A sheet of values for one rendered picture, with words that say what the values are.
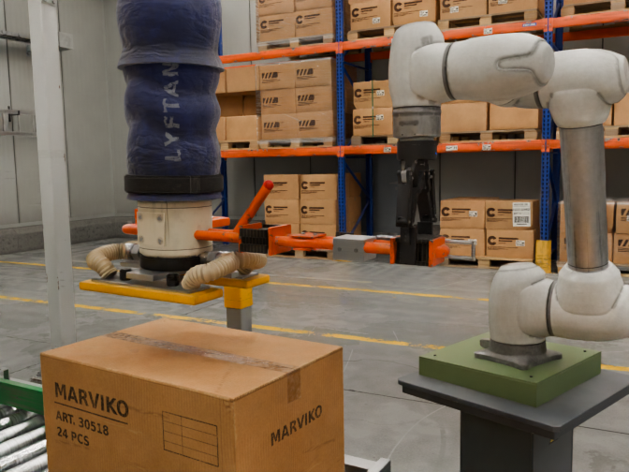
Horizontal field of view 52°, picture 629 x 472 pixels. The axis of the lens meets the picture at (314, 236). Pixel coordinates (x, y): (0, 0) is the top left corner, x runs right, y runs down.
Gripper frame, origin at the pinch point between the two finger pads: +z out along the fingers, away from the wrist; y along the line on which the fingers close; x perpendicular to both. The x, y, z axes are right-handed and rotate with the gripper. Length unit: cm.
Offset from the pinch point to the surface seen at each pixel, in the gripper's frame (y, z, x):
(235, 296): -44, 25, -77
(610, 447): -211, 122, 17
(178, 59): 9, -39, -50
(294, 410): 4.4, 35.8, -26.0
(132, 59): 13, -39, -59
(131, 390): 22, 30, -55
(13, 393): -19, 61, -155
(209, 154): 2, -19, -48
